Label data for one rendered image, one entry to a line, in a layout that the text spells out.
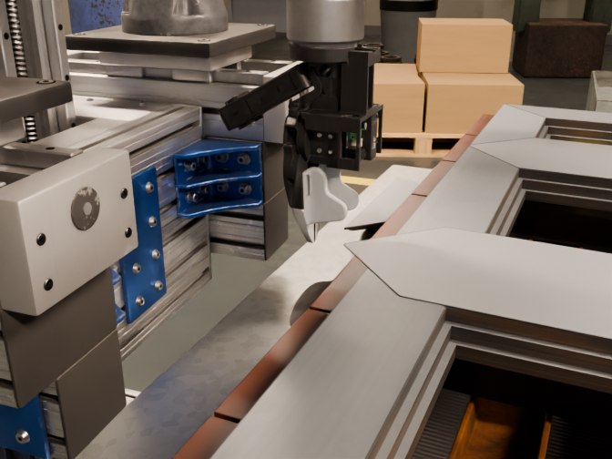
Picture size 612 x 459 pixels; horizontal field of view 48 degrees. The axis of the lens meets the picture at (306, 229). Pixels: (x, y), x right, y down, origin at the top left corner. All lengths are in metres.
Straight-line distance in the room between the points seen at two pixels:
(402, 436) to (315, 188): 0.30
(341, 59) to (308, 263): 0.51
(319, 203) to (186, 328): 1.61
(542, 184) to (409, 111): 3.04
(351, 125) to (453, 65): 3.74
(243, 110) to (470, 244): 0.28
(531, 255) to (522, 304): 0.11
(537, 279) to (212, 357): 0.41
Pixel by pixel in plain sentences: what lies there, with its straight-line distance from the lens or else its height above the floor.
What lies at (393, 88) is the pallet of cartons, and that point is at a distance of 4.00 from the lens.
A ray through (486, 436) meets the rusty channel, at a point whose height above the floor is 0.68.
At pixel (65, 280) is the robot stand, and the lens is 0.56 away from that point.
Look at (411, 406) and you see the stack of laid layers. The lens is 0.52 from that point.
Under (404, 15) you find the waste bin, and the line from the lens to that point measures 6.36.
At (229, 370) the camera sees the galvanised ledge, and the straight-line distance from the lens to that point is 0.85.
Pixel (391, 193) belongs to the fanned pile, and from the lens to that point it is 1.31.
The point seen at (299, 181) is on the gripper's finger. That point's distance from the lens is 0.70.
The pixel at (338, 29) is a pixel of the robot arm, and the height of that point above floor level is 1.08.
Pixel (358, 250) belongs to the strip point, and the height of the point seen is 0.86.
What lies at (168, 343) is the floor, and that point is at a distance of 2.22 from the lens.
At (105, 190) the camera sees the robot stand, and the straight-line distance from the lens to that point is 0.58.
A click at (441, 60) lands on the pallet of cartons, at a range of 4.38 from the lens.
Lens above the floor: 1.15
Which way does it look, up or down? 23 degrees down
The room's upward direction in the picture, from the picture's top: straight up
